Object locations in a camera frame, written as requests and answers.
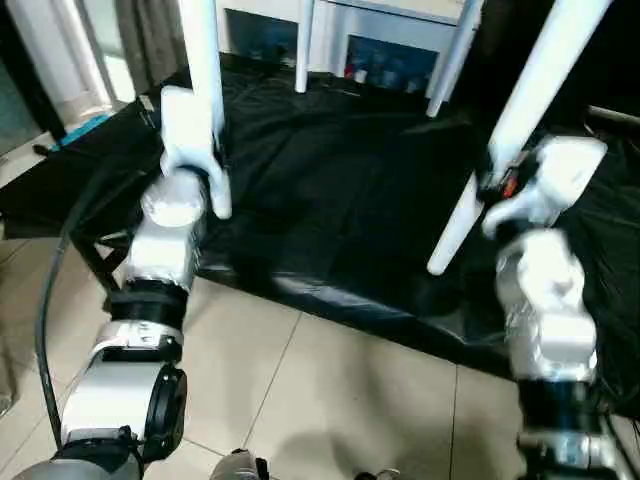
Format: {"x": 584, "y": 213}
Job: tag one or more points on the black backdrop cloth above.
{"x": 620, "y": 60}

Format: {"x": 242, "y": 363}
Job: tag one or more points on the black long pole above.
{"x": 615, "y": 114}

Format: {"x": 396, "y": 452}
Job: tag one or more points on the black glossy mat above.
{"x": 350, "y": 200}

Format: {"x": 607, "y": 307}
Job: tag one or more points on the grey left robot foot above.
{"x": 240, "y": 465}

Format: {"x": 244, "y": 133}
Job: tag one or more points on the black metal table leg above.
{"x": 95, "y": 265}

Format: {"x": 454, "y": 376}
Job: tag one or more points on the white plastic table leg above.
{"x": 205, "y": 75}
{"x": 450, "y": 65}
{"x": 304, "y": 50}
{"x": 540, "y": 75}

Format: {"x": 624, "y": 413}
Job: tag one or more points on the grey brown curtain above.
{"x": 150, "y": 40}

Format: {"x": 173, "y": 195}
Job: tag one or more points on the teal tape strip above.
{"x": 80, "y": 131}

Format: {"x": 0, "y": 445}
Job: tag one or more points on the small white cup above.
{"x": 361, "y": 76}

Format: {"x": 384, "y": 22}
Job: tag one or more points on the grey robot foot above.
{"x": 377, "y": 475}
{"x": 240, "y": 465}

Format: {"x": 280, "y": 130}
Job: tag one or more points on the small white jar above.
{"x": 413, "y": 85}

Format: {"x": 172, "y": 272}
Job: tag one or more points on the white cabinet with glass doors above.
{"x": 330, "y": 30}

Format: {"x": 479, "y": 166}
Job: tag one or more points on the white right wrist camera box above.
{"x": 565, "y": 165}

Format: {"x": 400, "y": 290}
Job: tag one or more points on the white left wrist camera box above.
{"x": 182, "y": 130}

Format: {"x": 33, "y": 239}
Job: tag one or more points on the white window frame bar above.
{"x": 65, "y": 50}

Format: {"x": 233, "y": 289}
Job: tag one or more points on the grey right robot foot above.
{"x": 377, "y": 475}

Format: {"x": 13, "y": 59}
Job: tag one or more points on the red packet in cabinet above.
{"x": 349, "y": 73}

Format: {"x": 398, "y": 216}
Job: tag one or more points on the patterned white jar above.
{"x": 391, "y": 77}

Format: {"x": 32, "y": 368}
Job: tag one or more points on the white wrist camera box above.
{"x": 182, "y": 130}
{"x": 565, "y": 165}

